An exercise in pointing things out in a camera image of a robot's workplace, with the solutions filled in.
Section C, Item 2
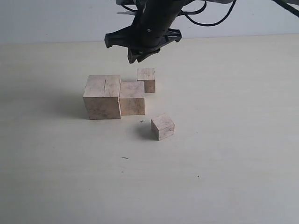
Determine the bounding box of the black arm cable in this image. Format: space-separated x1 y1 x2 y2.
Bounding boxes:
116 0 299 27

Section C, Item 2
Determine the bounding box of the third largest wooden cube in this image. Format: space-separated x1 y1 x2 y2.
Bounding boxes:
137 68 156 93

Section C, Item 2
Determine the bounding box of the second largest wooden cube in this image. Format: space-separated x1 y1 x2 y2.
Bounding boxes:
119 81 145 116

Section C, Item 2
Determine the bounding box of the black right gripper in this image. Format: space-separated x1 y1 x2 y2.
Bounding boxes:
104 15 182 63

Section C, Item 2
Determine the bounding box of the smallest wooden cube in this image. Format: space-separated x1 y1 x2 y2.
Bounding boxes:
151 113 175 140

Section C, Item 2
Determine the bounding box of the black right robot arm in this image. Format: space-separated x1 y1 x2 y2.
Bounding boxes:
104 0 207 63

